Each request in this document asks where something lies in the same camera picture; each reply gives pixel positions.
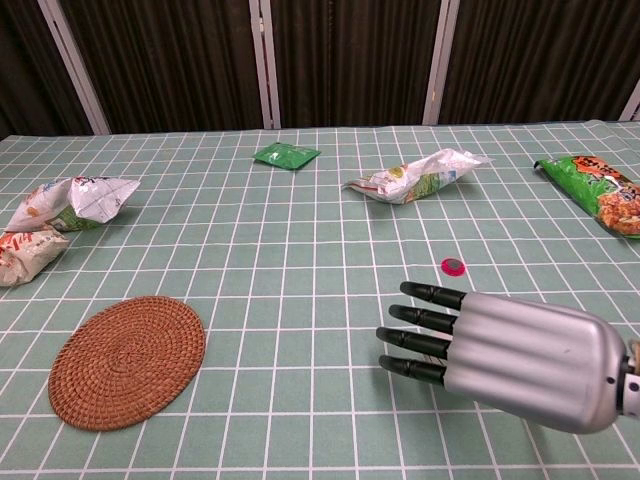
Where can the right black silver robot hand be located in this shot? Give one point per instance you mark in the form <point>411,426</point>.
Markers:
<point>530,350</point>

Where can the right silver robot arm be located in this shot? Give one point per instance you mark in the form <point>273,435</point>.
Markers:
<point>632,385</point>

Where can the small pink round marker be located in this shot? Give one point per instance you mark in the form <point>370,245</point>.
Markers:
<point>453,266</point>

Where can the green snack bag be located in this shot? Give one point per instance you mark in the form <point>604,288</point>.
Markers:
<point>600,190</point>

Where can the white green crumpled snack wrapper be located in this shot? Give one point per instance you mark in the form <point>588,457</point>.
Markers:
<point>415,182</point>

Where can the green grid tablecloth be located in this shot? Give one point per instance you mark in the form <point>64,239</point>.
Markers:
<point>300,300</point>

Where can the small green sachet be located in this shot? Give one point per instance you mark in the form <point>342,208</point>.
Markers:
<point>285,156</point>

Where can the round woven rattan coaster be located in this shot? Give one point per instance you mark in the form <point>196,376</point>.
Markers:
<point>127,362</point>

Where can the orange white crumpled snack bag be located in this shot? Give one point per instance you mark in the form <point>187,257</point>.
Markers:
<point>27,255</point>

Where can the white screen frame post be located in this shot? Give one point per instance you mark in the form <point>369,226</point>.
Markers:
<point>75,70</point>
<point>441,65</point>
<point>265,70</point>
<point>632,102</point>

